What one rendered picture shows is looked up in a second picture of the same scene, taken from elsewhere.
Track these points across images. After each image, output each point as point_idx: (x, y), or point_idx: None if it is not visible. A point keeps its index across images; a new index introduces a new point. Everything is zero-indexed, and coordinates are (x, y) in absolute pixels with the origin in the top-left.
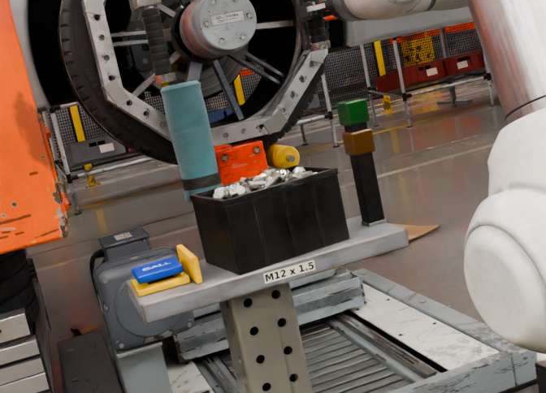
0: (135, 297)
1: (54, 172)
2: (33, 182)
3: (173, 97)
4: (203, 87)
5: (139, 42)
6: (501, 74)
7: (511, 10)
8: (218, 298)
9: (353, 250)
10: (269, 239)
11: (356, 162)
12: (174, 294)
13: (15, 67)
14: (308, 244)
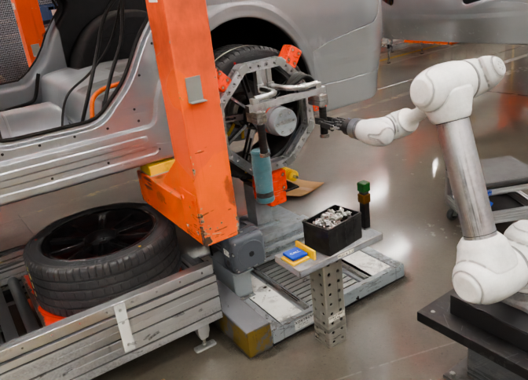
0: (291, 266)
1: (236, 207)
2: (229, 213)
3: (259, 157)
4: (245, 134)
5: (229, 121)
6: (466, 226)
7: (472, 211)
8: (323, 265)
9: (365, 243)
10: (339, 242)
11: (363, 206)
12: (309, 265)
13: (226, 165)
14: (350, 242)
